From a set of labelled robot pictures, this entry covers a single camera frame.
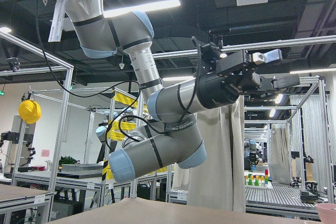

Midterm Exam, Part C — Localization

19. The pink bowl with ice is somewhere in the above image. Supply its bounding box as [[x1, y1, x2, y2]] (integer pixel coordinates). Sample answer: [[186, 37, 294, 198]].
[[316, 203, 336, 224]]

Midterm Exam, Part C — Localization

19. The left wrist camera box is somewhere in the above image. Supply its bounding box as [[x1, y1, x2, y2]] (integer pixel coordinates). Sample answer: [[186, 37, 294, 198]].
[[201, 42, 227, 71]]

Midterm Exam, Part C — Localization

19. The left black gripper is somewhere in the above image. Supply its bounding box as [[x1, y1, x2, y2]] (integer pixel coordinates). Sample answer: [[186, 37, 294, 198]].
[[196, 49, 300, 109]]

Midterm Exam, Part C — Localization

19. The yellow hard hat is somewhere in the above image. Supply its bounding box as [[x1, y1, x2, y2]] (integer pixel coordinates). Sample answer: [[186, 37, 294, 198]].
[[18, 100, 41, 124]]

